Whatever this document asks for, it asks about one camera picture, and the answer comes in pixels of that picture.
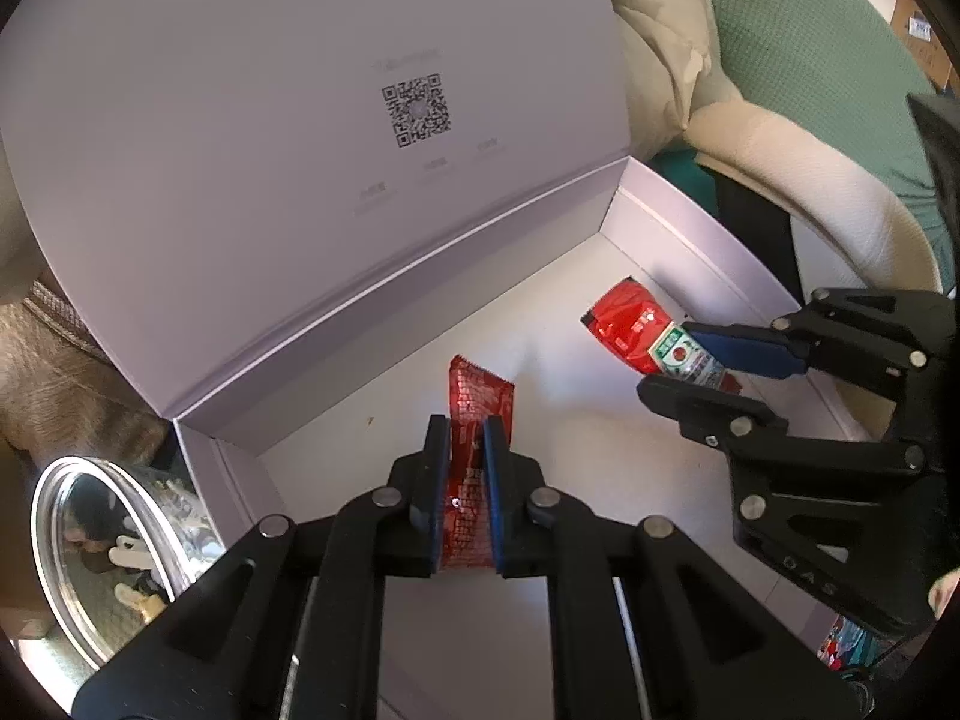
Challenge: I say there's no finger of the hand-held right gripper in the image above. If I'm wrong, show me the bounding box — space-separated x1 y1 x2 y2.
684 286 953 410
636 375 931 541

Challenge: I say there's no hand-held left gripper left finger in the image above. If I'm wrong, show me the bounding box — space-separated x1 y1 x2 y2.
71 412 452 720

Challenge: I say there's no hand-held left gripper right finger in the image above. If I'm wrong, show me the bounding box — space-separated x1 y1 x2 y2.
484 414 861 720

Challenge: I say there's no red brick-pattern snack packet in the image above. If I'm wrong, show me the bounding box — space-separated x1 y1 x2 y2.
439 356 517 572

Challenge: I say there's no small red green-label sauce packet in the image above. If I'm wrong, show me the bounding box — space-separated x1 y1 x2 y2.
580 277 741 395

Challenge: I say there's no lavender lidded cardboard box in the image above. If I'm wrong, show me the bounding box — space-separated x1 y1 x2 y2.
0 0 892 720

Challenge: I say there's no person's right hand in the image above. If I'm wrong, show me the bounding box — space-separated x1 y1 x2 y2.
928 571 960 617

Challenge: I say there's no teal printed bag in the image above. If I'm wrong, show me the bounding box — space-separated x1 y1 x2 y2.
820 613 905 674

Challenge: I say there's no cream waffle blanket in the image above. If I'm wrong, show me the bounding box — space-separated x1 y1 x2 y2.
684 100 944 295

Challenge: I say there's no dark grey object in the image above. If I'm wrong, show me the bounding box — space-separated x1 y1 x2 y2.
906 92 960 212

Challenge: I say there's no green knit cushion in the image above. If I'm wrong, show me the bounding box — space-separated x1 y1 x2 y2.
688 0 959 295

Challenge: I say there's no clear plastic jar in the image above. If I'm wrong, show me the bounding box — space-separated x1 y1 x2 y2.
30 454 227 674

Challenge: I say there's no labelled brown cardboard box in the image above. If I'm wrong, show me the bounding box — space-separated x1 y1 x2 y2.
891 0 959 92

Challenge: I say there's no brown fabric bag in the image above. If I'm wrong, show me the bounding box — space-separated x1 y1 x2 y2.
0 277 172 470

